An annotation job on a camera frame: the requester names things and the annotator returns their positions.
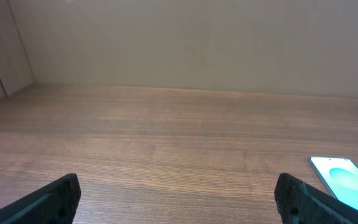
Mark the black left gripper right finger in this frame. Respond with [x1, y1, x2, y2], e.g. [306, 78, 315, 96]
[274, 173, 358, 224]

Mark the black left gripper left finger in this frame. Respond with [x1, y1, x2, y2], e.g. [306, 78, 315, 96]
[0, 174, 81, 224]

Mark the smartphone with cyan screen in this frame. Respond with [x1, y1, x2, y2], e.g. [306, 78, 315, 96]
[309, 156, 358, 210]

